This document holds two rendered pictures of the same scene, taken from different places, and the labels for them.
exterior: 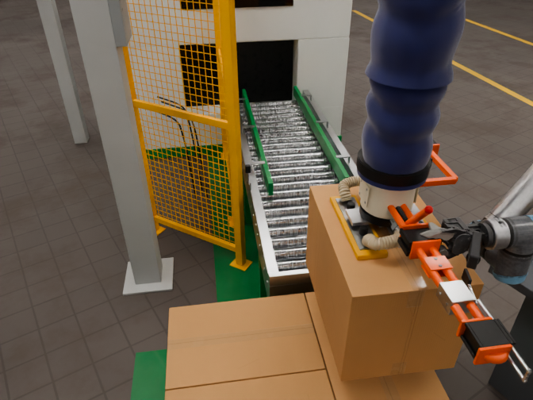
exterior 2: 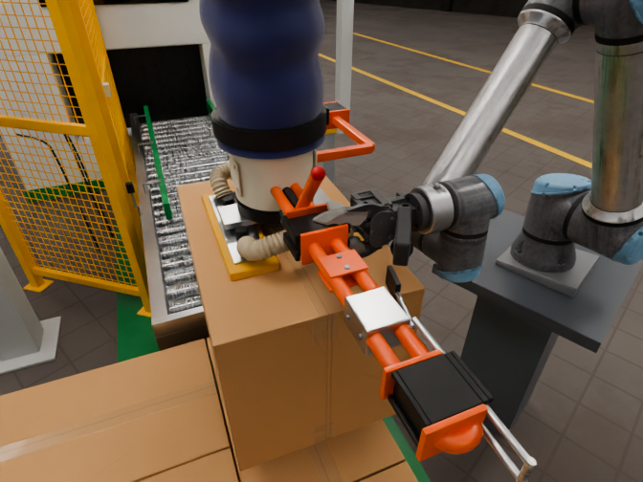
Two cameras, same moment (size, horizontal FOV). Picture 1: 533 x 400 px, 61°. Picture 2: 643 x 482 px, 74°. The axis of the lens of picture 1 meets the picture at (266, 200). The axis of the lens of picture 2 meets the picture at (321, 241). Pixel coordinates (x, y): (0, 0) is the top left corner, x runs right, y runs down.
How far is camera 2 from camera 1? 0.66 m
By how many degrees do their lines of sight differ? 12
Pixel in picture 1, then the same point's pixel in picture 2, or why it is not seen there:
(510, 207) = (448, 172)
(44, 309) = not seen: outside the picture
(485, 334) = (433, 391)
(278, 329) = (164, 399)
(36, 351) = not seen: outside the picture
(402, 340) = (320, 394)
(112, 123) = not seen: outside the picture
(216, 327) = (65, 414)
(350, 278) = (215, 312)
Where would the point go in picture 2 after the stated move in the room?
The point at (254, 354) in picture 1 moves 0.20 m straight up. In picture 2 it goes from (121, 447) to (98, 399)
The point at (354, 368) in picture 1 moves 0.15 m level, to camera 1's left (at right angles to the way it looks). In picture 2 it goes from (256, 449) to (182, 467)
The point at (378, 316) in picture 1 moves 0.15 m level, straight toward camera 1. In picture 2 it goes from (271, 367) to (252, 448)
